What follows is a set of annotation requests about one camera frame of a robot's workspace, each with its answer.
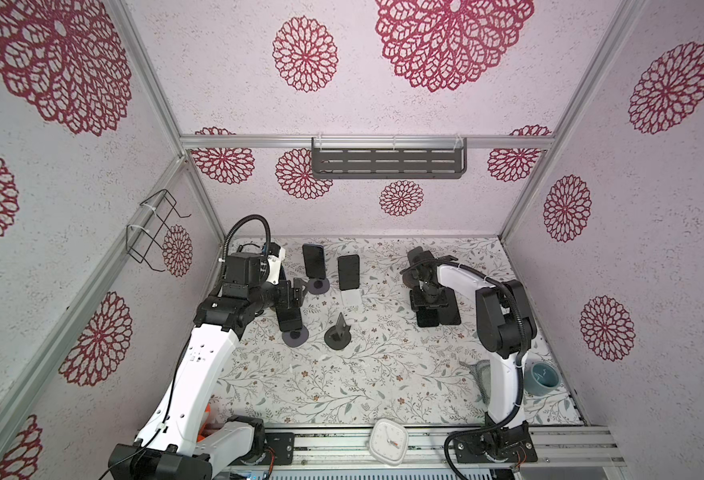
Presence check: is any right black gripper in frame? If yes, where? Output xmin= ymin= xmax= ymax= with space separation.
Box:
xmin=408 ymin=285 xmax=446 ymax=309

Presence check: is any black phone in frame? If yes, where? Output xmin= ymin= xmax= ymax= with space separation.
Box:
xmin=438 ymin=304 xmax=461 ymax=326
xmin=276 ymin=307 xmax=303 ymax=333
xmin=415 ymin=307 xmax=441 ymax=328
xmin=337 ymin=254 xmax=361 ymax=291
xmin=302 ymin=243 xmax=327 ymax=280

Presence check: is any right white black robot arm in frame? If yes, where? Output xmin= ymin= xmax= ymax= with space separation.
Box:
xmin=401 ymin=247 xmax=537 ymax=457

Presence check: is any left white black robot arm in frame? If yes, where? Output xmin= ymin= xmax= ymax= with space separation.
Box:
xmin=104 ymin=214 xmax=305 ymax=479

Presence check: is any grey round stand back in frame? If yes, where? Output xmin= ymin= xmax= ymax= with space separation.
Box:
xmin=307 ymin=278 xmax=330 ymax=295

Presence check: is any wood base stand right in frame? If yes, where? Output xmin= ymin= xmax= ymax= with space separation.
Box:
xmin=401 ymin=247 xmax=435 ymax=289

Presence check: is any purple grey round stand front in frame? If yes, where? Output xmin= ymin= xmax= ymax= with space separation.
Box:
xmin=282 ymin=326 xmax=309 ymax=348

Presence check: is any dark grey round stand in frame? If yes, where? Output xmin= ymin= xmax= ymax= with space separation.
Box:
xmin=324 ymin=313 xmax=351 ymax=351

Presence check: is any red orange plush toy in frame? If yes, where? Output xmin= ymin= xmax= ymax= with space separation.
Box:
xmin=201 ymin=403 xmax=212 ymax=429

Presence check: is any teal ceramic cup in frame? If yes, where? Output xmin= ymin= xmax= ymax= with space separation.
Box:
xmin=523 ymin=362 xmax=561 ymax=397

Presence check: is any white square clock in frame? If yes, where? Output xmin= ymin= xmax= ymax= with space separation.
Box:
xmin=368 ymin=419 xmax=409 ymax=466

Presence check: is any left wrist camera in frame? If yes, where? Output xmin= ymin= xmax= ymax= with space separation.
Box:
xmin=267 ymin=242 xmax=286 ymax=285

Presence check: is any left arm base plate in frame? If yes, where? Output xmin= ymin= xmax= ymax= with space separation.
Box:
xmin=231 ymin=432 xmax=295 ymax=467

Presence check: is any dark grey wall shelf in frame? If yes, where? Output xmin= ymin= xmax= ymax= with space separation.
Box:
xmin=310 ymin=137 xmax=467 ymax=180

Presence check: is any black wire wall rack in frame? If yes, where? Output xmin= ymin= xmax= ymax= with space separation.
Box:
xmin=124 ymin=189 xmax=193 ymax=277

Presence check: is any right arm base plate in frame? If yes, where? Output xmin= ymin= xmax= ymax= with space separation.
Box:
xmin=450 ymin=422 xmax=538 ymax=464

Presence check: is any aluminium front rail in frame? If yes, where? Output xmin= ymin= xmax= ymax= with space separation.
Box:
xmin=122 ymin=424 xmax=628 ymax=475

